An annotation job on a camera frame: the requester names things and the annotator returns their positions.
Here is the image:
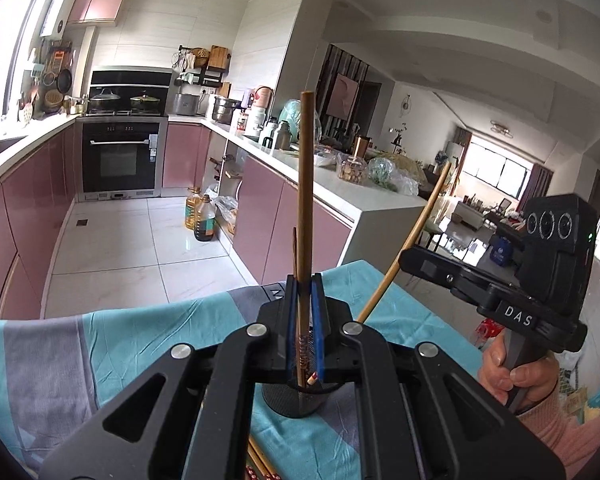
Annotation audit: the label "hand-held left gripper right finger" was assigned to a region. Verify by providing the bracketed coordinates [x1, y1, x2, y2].
[310, 272, 566, 480]

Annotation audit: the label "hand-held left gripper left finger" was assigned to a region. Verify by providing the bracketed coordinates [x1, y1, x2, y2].
[39, 274, 301, 480]

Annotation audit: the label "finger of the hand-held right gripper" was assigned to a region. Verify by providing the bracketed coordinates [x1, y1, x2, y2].
[398, 244, 482, 292]

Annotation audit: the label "floral-tipped wooden chopstick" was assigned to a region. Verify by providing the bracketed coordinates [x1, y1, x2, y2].
[356, 161, 454, 325]
[248, 435, 282, 480]
[296, 90, 325, 390]
[247, 452, 269, 480]

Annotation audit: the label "black mesh utensil holder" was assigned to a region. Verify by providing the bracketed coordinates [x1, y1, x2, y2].
[261, 379, 344, 419]

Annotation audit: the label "person's right forearm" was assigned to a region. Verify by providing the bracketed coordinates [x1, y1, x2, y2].
[516, 387, 600, 480]

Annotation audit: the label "person's right hand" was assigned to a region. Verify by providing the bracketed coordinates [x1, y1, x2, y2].
[481, 332, 562, 416]

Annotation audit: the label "blue shopping bag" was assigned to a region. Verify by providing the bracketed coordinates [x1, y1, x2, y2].
[489, 237, 514, 267]

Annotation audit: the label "dark red curtain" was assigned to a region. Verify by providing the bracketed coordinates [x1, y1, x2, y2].
[522, 162, 554, 212]

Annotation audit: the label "bagged green vegetables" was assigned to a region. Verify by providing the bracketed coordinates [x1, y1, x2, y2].
[367, 156, 420, 196]

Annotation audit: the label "living room window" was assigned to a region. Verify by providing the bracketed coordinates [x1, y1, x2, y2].
[459, 142, 529, 194]

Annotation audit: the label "pink peninsula lower cabinets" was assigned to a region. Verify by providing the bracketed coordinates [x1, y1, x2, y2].
[162, 121, 355, 287]

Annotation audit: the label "clear plastic bag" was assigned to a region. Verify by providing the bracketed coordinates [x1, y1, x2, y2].
[214, 195, 239, 236]

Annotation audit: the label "teal grey printed tablecloth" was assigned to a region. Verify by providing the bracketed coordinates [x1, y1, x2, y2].
[0, 259, 487, 480]

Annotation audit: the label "dark liquid plastic bottle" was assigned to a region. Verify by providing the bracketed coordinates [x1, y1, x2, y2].
[194, 194, 216, 242]

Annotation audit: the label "yellow cooking oil bottle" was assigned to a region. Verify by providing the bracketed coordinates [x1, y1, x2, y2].
[183, 187, 204, 231]

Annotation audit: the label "steel thermos flask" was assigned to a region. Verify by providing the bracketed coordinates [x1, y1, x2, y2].
[272, 120, 294, 151]

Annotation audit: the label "white lidded jar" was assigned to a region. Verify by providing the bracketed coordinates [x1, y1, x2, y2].
[247, 106, 267, 136]

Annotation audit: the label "steel stockpot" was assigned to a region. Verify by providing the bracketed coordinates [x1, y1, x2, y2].
[208, 95, 242, 125]

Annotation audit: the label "black built-in oven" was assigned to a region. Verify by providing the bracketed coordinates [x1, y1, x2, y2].
[81, 121, 162, 196]

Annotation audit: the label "silver rice cooker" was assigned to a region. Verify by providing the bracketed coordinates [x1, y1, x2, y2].
[172, 92, 201, 116]

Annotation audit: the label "steel pot with lid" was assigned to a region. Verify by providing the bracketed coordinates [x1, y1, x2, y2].
[129, 91, 161, 112]

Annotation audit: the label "pink window-side lower cabinets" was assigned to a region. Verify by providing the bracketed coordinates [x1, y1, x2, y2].
[0, 119, 84, 321]

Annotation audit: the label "black wok with lid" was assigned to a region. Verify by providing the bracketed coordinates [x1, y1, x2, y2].
[88, 88, 122, 112]

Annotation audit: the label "black range hood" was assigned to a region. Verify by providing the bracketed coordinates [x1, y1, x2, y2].
[89, 68, 174, 113]

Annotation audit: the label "white water heater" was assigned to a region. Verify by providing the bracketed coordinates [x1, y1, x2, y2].
[39, 0, 79, 39]

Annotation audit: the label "kitchen window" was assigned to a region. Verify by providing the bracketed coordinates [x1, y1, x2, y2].
[0, 0, 52, 128]

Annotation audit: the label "framed wall picture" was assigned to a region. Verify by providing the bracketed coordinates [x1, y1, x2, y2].
[329, 72, 361, 117]

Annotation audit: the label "black wall spice rack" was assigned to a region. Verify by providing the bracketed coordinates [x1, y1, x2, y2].
[176, 45, 231, 89]

